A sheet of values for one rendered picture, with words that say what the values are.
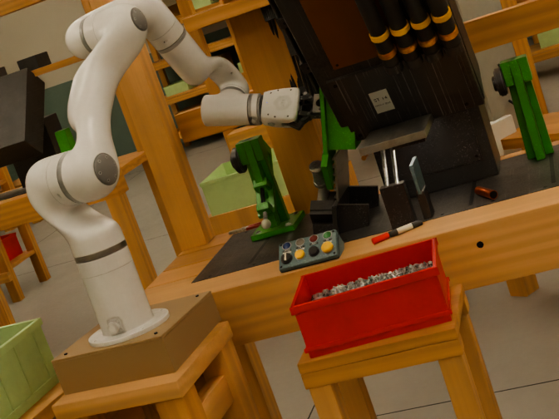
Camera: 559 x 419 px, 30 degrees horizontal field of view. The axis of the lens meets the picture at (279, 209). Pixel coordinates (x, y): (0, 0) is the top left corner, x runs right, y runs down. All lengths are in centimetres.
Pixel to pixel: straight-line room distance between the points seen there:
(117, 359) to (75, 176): 41
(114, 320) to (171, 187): 92
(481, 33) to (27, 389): 154
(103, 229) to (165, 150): 88
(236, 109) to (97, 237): 64
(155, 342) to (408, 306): 54
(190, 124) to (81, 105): 88
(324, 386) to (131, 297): 47
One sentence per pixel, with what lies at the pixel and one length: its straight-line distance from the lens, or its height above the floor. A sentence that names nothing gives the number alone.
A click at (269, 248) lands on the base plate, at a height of 90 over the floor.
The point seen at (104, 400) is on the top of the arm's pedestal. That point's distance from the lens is 230.
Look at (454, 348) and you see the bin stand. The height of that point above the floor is 76.
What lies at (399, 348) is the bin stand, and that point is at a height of 78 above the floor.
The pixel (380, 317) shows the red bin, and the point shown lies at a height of 85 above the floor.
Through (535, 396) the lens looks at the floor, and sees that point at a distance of 362.
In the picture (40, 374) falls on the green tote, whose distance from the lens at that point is 268.
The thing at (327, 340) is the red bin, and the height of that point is 83.
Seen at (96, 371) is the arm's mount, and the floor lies 89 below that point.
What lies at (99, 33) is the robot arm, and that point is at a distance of 247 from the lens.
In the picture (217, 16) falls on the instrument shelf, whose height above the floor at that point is 152.
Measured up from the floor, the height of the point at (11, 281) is 16.
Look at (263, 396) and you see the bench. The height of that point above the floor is 36.
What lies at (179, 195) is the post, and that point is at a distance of 317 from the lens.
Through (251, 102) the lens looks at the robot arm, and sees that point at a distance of 274.
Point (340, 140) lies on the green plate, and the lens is 263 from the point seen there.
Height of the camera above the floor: 155
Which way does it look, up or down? 12 degrees down
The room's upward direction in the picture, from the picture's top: 19 degrees counter-clockwise
